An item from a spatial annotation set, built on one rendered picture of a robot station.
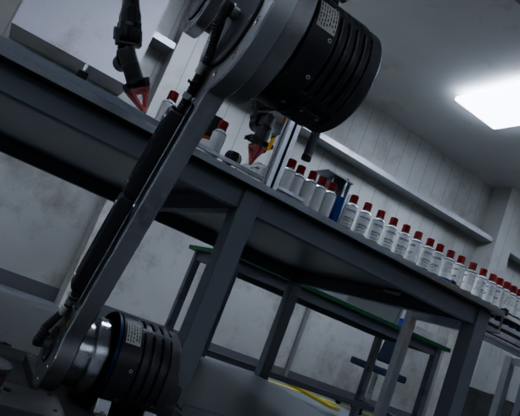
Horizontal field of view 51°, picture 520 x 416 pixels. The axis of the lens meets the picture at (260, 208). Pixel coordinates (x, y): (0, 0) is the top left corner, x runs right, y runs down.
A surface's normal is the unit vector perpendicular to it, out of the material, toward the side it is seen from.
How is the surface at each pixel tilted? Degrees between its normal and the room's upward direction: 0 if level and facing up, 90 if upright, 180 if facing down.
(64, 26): 90
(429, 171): 90
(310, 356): 90
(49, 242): 90
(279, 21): 111
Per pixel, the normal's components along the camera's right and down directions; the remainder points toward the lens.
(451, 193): 0.47, 0.00
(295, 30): 0.33, 0.29
